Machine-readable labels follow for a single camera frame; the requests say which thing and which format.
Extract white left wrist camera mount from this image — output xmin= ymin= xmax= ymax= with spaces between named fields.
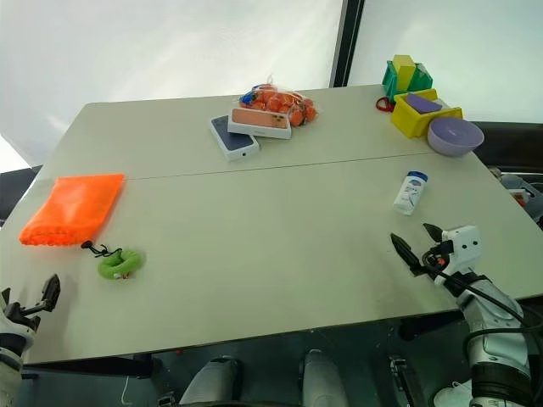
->
xmin=0 ymin=314 xmax=36 ymax=354

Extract white box with dark phone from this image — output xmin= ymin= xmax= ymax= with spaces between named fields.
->
xmin=210 ymin=114 xmax=260 ymax=163

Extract green plush ring toy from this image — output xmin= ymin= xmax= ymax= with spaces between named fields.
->
xmin=97 ymin=249 xmax=146 ymax=282

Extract yellow block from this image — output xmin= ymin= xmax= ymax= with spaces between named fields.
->
xmin=391 ymin=53 xmax=419 ymax=92

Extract dark window frame post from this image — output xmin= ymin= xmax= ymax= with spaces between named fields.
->
xmin=332 ymin=0 xmax=367 ymax=88

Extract yellow plastic bin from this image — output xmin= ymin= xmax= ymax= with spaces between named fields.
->
xmin=389 ymin=88 xmax=465 ymax=139

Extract orange mesh bag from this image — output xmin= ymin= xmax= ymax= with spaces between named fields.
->
xmin=18 ymin=172 xmax=126 ymax=248

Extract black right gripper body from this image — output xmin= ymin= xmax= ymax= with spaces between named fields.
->
xmin=421 ymin=239 xmax=454 ymax=282

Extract clear bag of oranges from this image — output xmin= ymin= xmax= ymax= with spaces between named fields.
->
xmin=238 ymin=75 xmax=319 ymax=129

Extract purple flat block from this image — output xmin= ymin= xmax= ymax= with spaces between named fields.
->
xmin=404 ymin=92 xmax=443 ymax=115

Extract black knotted string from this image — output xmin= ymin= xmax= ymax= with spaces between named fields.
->
xmin=80 ymin=240 xmax=124 ymax=260

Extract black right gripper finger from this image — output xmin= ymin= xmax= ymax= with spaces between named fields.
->
xmin=422 ymin=222 xmax=445 ymax=246
xmin=389 ymin=231 xmax=426 ymax=278

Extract white shoe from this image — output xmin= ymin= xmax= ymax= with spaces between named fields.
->
xmin=431 ymin=380 xmax=473 ymax=407

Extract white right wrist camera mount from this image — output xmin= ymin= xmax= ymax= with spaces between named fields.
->
xmin=440 ymin=225 xmax=483 ymax=277

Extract green plastic bin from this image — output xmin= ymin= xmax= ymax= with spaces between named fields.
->
xmin=382 ymin=59 xmax=435 ymax=98

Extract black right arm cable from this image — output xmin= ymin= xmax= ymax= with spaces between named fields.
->
xmin=431 ymin=261 xmax=543 ymax=341

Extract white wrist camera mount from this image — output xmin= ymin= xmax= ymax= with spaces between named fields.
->
xmin=440 ymin=225 xmax=483 ymax=277
xmin=0 ymin=314 xmax=36 ymax=354

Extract black furniture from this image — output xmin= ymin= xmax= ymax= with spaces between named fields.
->
xmin=469 ymin=120 xmax=543 ymax=176

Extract white bottle with blue cap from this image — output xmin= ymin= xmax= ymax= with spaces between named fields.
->
xmin=392 ymin=170 xmax=429 ymax=217

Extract black low cabinet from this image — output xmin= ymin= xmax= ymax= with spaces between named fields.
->
xmin=0 ymin=166 xmax=44 ymax=226

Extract grey rounded shape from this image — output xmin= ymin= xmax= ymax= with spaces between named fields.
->
xmin=177 ymin=357 xmax=246 ymax=407
xmin=301 ymin=348 xmax=350 ymax=407

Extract white box with pink phone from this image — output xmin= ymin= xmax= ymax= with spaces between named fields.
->
xmin=227 ymin=107 xmax=294 ymax=141

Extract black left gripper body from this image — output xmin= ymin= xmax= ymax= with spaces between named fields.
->
xmin=4 ymin=300 xmax=44 ymax=337

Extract purple plastic bowl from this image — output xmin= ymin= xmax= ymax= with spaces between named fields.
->
xmin=426 ymin=117 xmax=485 ymax=158

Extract clear plastic storage boxes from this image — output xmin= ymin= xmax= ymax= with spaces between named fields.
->
xmin=487 ymin=166 xmax=543 ymax=231

